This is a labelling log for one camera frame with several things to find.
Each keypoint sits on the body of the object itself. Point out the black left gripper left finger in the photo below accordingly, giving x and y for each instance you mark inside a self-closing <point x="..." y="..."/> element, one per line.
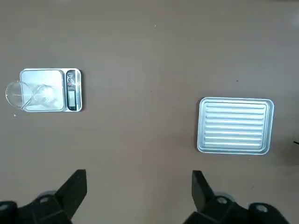
<point x="46" y="207"/>

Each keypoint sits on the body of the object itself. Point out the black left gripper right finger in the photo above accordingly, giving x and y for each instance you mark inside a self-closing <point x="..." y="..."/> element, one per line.
<point x="222" y="210"/>

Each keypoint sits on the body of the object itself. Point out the black metal tripod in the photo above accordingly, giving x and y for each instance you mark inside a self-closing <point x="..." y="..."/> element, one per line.
<point x="296" y="142"/>

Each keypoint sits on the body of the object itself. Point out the large glass beaker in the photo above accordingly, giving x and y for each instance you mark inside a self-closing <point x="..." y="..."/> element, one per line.
<point x="16" y="95"/>

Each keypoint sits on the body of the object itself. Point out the ribbed metal tray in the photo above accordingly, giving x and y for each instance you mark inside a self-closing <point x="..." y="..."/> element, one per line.
<point x="233" y="126"/>

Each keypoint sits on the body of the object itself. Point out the digital kitchen scale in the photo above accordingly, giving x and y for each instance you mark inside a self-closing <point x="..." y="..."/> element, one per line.
<point x="72" y="93"/>

